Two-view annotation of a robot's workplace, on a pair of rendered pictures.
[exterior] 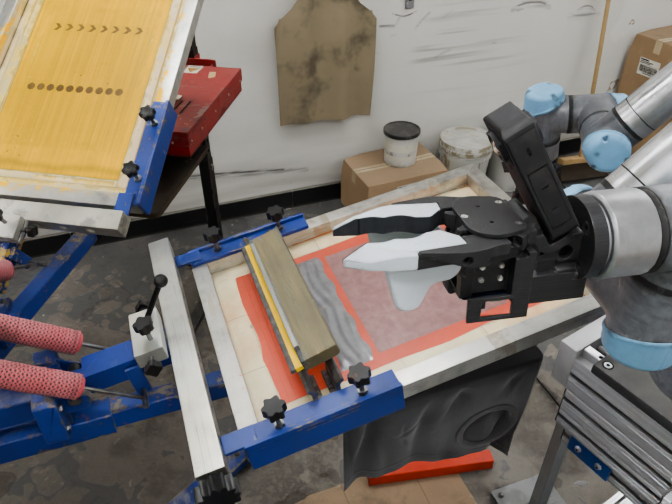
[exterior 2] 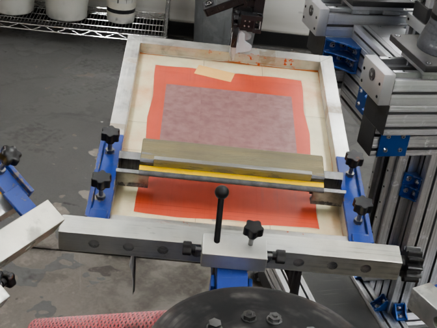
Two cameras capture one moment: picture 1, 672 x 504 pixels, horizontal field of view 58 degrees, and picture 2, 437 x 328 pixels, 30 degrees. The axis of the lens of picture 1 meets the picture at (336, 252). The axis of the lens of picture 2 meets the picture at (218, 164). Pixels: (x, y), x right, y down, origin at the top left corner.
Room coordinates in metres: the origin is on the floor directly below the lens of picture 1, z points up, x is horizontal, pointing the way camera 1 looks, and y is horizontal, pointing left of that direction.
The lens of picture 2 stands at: (0.57, 1.63, 2.00)
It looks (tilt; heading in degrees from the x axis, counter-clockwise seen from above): 29 degrees down; 286
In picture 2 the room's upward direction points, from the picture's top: 7 degrees clockwise
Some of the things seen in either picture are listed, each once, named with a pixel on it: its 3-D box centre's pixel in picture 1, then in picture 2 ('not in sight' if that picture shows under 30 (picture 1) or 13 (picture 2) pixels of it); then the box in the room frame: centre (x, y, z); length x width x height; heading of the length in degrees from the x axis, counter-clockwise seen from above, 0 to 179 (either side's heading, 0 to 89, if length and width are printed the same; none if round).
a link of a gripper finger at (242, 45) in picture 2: not in sight; (240, 47); (1.15, -0.43, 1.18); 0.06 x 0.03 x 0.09; 20
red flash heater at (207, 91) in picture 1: (159, 102); not in sight; (2.09, 0.64, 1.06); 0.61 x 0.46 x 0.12; 170
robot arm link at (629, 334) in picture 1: (643, 299); not in sight; (0.46, -0.30, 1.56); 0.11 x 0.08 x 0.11; 9
